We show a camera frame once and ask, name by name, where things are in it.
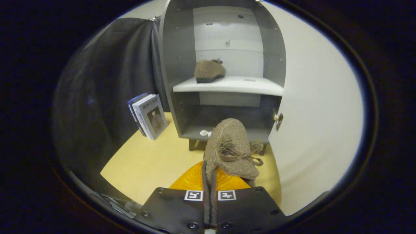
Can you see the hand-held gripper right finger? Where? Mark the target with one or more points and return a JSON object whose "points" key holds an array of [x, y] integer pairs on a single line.
{"points": [[247, 208]]}

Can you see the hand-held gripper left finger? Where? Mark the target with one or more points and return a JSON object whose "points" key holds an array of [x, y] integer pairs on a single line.
{"points": [[175, 208]]}

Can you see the brown fuzzy shoe with bow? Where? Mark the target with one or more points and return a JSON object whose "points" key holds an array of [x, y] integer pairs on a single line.
{"points": [[232, 143], [209, 70]]}

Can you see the white shoe cabinet door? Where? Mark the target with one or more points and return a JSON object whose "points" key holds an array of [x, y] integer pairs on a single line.
{"points": [[318, 113]]}

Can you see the grey shoe cabinet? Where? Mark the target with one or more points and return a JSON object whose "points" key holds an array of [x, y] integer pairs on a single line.
{"points": [[175, 58]]}

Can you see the grey cover book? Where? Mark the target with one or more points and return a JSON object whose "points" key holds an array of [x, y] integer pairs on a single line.
{"points": [[152, 117]]}

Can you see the white cover book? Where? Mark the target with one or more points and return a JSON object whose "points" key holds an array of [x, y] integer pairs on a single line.
{"points": [[136, 109]]}

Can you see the blue cover book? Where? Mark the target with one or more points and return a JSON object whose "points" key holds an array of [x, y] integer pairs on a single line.
{"points": [[131, 107]]}

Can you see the black backdrop cloth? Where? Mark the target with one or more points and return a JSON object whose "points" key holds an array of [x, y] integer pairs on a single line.
{"points": [[104, 91]]}

